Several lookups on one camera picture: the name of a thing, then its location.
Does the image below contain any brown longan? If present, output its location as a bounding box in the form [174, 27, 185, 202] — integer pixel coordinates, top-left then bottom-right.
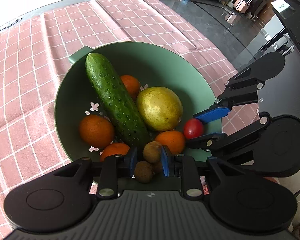
[153, 161, 163, 174]
[134, 161, 153, 183]
[143, 141, 162, 163]

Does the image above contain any green colander bowl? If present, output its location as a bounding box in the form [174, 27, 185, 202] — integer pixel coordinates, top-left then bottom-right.
[55, 42, 216, 162]

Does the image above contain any black dining table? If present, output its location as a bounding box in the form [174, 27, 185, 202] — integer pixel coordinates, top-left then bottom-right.
[257, 0, 300, 56]

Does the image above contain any green cucumber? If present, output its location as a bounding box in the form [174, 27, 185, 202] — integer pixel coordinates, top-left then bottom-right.
[85, 53, 150, 147]

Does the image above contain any yellow-green pear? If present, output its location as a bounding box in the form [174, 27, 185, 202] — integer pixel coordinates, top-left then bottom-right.
[135, 87, 183, 132]

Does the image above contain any orange tangerine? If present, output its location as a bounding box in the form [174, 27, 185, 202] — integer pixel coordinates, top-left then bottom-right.
[100, 142, 130, 161]
[120, 75, 141, 101]
[155, 130, 185, 155]
[79, 115, 115, 149]

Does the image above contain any red cherry tomato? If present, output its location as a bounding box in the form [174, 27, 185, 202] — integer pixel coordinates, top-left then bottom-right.
[183, 118, 204, 140]

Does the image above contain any orange tangerine on cloth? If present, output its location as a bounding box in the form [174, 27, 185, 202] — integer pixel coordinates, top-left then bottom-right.
[79, 115, 115, 149]

